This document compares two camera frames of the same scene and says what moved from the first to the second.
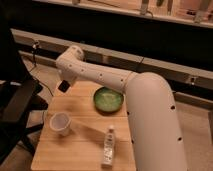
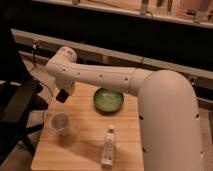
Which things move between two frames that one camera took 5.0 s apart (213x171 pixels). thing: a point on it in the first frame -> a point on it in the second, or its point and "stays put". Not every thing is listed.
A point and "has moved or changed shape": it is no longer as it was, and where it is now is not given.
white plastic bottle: (107, 159) stays put
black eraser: (64, 85) has moved or changed shape
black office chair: (19, 94) stays put
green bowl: (108, 100) stays put
